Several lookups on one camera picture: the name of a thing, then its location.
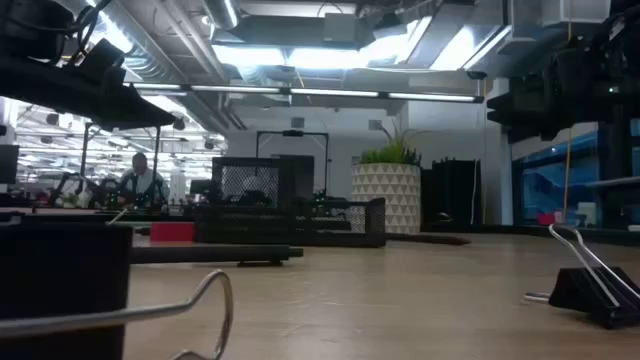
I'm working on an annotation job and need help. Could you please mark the grey ceiling box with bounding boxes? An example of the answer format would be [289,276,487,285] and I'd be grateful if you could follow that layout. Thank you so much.
[322,13,359,44]

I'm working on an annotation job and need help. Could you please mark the long linear ceiling light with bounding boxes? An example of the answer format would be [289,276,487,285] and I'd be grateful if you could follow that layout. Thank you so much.
[124,82,485,105]

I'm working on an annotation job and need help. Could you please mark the black background monitor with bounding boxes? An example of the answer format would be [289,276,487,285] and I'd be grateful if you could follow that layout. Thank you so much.
[0,144,20,186]

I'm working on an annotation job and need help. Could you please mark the black upright panels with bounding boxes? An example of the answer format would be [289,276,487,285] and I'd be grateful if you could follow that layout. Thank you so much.
[421,157,484,234]

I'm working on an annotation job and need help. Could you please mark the black aluminium table frame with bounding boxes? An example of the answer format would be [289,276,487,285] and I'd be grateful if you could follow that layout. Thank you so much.
[0,209,640,247]

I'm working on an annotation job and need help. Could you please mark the person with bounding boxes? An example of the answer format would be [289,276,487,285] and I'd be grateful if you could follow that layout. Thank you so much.
[116,151,171,209]

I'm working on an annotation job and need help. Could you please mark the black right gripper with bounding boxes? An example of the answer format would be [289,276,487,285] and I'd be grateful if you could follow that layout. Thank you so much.
[486,18,609,145]

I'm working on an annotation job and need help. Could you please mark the small red block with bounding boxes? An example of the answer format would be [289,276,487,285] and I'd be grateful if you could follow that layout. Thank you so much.
[149,221,196,244]

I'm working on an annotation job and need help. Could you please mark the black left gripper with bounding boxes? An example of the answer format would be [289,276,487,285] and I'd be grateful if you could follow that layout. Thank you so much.
[0,0,178,131]

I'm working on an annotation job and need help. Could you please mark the black mesh desk organizer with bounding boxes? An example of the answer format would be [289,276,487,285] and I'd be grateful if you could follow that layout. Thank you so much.
[193,156,387,249]

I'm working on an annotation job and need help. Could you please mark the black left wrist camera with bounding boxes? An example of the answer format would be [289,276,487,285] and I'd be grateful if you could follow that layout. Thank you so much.
[74,38,127,86]

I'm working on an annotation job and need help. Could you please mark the artificial plant in white pot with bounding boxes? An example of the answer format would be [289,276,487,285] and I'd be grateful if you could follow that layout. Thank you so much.
[350,122,424,235]

